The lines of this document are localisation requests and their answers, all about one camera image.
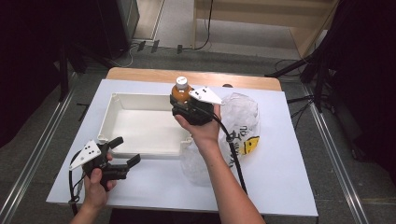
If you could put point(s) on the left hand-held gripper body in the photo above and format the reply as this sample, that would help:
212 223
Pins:
93 155

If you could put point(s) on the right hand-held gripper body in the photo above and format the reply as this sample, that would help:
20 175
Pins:
197 109

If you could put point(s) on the orange drink bottle white cap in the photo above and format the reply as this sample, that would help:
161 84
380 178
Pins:
181 90

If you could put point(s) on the white plastic bin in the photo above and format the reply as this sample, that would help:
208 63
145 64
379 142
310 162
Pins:
140 130

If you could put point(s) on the clear plastic bag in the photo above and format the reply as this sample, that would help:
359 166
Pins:
243 118

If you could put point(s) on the person's right hand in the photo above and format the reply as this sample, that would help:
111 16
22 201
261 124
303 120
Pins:
205 130

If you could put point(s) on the person's left hand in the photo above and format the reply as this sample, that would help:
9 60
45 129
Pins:
96 189

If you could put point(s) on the black stand pole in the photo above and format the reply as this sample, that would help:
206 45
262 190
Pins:
63 74

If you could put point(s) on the dark cabinet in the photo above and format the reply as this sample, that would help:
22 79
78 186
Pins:
121 25

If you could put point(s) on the light wooden shelf unit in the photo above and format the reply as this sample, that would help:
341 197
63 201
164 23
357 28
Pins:
249 12

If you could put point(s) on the white table board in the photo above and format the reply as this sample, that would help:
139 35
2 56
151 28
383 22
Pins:
280 180

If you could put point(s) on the black curtain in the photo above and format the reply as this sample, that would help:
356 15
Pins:
367 77
28 62

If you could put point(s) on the black tripod stand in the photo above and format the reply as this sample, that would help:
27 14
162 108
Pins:
317 77

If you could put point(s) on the aluminium rail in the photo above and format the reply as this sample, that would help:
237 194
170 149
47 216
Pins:
34 158
336 161

